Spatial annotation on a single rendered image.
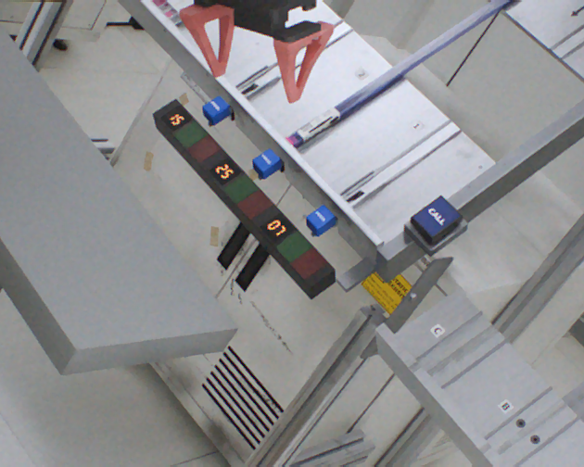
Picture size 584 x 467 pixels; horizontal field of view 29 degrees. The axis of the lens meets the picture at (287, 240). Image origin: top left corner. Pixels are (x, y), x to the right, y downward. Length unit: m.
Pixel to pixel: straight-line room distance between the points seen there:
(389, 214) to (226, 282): 0.60
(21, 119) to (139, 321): 0.36
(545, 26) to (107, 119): 1.54
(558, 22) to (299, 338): 0.66
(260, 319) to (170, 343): 0.67
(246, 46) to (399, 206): 0.33
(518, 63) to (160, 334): 2.38
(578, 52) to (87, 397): 1.04
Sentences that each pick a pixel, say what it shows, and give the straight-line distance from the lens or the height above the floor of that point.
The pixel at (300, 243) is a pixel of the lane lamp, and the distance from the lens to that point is 1.41.
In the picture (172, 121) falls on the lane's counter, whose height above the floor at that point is 0.65.
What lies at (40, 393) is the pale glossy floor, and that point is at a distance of 2.03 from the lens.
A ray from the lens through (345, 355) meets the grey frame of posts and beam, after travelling 1.46.
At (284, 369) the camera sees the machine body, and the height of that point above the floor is 0.28.
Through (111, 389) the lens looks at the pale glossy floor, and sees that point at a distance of 2.11.
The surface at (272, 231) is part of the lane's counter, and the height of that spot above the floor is 0.65.
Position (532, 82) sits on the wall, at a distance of 3.46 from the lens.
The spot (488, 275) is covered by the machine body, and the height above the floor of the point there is 0.62.
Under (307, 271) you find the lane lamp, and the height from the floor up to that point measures 0.65.
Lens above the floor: 1.30
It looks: 27 degrees down
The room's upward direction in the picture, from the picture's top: 34 degrees clockwise
